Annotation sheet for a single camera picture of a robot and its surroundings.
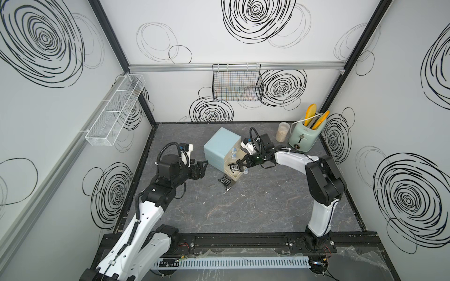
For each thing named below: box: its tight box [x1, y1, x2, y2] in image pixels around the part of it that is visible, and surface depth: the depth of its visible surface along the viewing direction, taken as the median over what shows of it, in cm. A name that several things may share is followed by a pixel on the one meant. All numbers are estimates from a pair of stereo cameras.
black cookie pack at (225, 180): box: [217, 173, 233, 187], surface depth 93 cm
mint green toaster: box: [288, 114, 327, 153], surface depth 99 cm
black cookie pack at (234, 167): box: [227, 163, 241, 174], surface depth 93 cm
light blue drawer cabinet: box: [203, 127, 242, 173], surface depth 91 cm
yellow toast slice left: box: [304, 103, 317, 127], surface depth 100 cm
